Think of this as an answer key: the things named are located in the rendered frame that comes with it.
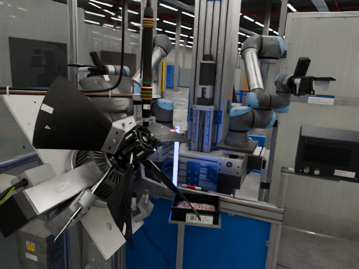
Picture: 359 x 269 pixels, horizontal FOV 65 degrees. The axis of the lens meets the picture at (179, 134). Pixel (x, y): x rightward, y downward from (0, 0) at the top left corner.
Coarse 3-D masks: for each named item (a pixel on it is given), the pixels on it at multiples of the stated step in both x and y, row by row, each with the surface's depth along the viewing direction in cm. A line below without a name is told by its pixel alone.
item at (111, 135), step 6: (114, 126) 95; (114, 132) 95; (120, 132) 97; (108, 138) 94; (114, 138) 96; (120, 138) 98; (108, 144) 95; (114, 144) 97; (102, 150) 94; (108, 150) 96; (114, 150) 97
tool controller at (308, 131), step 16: (304, 128) 123; (320, 128) 122; (304, 144) 118; (320, 144) 115; (336, 144) 113; (352, 144) 111; (304, 160) 120; (320, 160) 118; (336, 160) 116; (352, 160) 113; (320, 176) 122; (336, 176) 119; (352, 176) 116
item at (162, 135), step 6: (150, 126) 130; (156, 126) 131; (156, 132) 124; (162, 132) 125; (168, 132) 127; (174, 132) 131; (156, 138) 114; (162, 138) 117; (168, 138) 119; (174, 138) 122; (180, 138) 126
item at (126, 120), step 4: (128, 116) 107; (120, 120) 106; (124, 120) 106; (128, 120) 106; (132, 120) 106; (112, 124) 105; (116, 124) 105; (120, 124) 105; (128, 124) 105; (132, 124) 106; (120, 128) 105; (124, 128) 105; (128, 128) 105
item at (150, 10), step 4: (148, 0) 99; (148, 4) 99; (148, 8) 99; (144, 12) 100; (148, 12) 99; (152, 12) 100; (144, 16) 100; (148, 16) 99; (152, 16) 100; (144, 100) 106; (148, 100) 106; (144, 104) 106; (148, 104) 106; (144, 108) 107; (148, 108) 107; (144, 112) 107; (148, 112) 107; (144, 116) 107; (148, 116) 108; (144, 124) 108; (148, 124) 109
